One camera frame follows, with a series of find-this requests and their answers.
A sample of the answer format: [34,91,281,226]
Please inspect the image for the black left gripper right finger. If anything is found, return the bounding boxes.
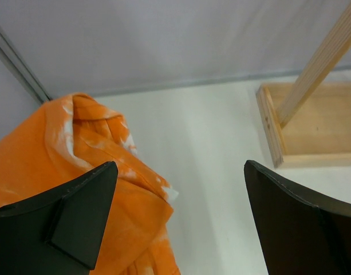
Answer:
[244,160,351,274]

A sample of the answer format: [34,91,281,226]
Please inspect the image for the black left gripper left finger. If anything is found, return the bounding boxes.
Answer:
[0,162,118,274]

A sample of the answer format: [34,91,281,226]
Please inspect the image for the orange white trousers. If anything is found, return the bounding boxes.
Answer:
[0,94,179,274]

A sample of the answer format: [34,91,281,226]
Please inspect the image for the wooden clothes rack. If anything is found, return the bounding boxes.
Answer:
[256,2,351,168]

